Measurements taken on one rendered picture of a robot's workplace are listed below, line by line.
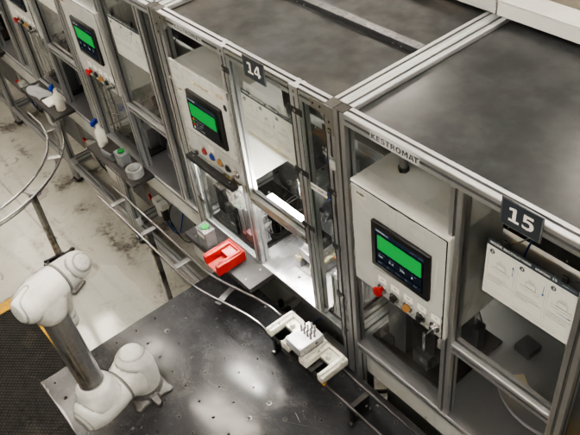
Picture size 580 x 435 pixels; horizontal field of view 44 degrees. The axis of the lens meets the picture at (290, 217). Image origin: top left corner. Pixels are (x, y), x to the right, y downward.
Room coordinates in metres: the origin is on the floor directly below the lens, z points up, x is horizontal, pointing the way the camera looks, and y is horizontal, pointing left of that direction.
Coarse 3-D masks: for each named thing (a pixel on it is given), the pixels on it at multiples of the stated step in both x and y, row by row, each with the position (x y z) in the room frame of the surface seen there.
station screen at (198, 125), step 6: (192, 102) 2.53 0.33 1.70; (198, 108) 2.51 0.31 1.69; (204, 108) 2.46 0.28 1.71; (210, 114) 2.43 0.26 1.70; (192, 120) 2.56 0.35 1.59; (198, 120) 2.52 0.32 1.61; (198, 126) 2.54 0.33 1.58; (204, 126) 2.49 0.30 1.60; (216, 126) 2.41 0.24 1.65; (204, 132) 2.50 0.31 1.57; (210, 132) 2.46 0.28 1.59; (216, 132) 2.42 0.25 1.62; (210, 138) 2.47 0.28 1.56; (216, 138) 2.42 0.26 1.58
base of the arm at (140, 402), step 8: (160, 384) 1.88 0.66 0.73; (168, 384) 1.89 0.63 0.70; (152, 392) 1.84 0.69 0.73; (160, 392) 1.86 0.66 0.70; (168, 392) 1.86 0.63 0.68; (136, 400) 1.83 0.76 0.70; (144, 400) 1.82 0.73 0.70; (152, 400) 1.82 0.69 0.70; (160, 400) 1.80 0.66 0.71; (136, 408) 1.79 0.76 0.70; (144, 408) 1.80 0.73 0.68
